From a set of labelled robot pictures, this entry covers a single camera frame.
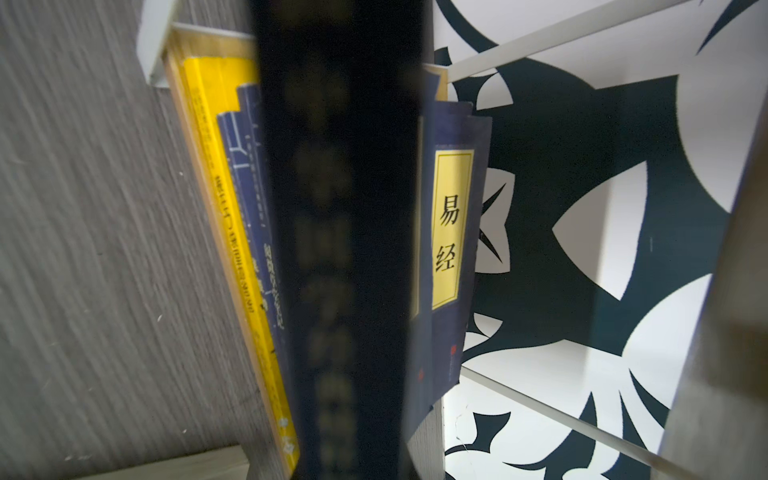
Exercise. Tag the navy Yijing book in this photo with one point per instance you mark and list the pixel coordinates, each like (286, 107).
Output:
(455, 163)

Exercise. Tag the navy book yellow label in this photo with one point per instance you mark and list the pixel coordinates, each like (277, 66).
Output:
(342, 98)

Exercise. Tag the navy book with figures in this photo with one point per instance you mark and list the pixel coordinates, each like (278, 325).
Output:
(238, 143)
(251, 104)

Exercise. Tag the yellow book in shelf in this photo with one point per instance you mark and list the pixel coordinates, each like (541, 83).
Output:
(209, 85)

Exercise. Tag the white wooden bookshelf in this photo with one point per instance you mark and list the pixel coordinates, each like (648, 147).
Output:
(620, 134)

